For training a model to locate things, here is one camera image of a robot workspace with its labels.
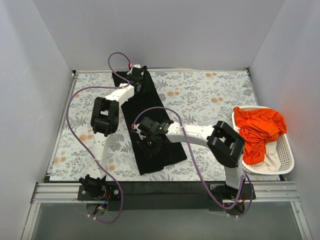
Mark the white laundry basket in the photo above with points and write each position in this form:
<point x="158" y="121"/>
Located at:
<point x="282" y="147"/>

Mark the black t shirt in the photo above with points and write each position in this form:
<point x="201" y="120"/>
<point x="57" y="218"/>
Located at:
<point x="148" y="104"/>

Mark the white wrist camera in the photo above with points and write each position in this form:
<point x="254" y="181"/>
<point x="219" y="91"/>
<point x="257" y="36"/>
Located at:
<point x="137" y="134"/>
<point x="131" y="67"/>

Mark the orange t shirt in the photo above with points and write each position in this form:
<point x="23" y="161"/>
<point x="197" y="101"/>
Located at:
<point x="258" y="127"/>

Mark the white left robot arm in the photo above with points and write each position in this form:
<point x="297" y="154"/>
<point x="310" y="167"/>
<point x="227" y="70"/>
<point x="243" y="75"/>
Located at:
<point x="104" y="122"/>

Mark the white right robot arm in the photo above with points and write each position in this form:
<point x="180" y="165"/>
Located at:
<point x="226" y="145"/>

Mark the aluminium frame rail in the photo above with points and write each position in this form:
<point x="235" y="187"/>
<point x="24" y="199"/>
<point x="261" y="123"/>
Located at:
<point x="62" y="191"/>

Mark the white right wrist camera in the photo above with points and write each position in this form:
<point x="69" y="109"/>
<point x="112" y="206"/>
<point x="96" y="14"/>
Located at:
<point x="137" y="134"/>

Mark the floral patterned table mat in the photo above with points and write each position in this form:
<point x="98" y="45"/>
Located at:
<point x="199" y="98"/>

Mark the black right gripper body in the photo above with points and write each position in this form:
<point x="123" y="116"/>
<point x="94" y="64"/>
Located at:
<point x="149" y="147"/>

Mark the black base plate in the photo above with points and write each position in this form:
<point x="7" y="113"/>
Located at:
<point x="171" y="195"/>

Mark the cream t shirt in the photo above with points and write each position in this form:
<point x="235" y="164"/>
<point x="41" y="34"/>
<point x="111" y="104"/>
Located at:
<point x="271" y="161"/>

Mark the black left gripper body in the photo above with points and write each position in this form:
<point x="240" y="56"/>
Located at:
<point x="139" y="83"/>

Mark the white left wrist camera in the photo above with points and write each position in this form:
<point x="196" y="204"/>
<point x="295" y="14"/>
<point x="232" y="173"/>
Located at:
<point x="131" y="67"/>

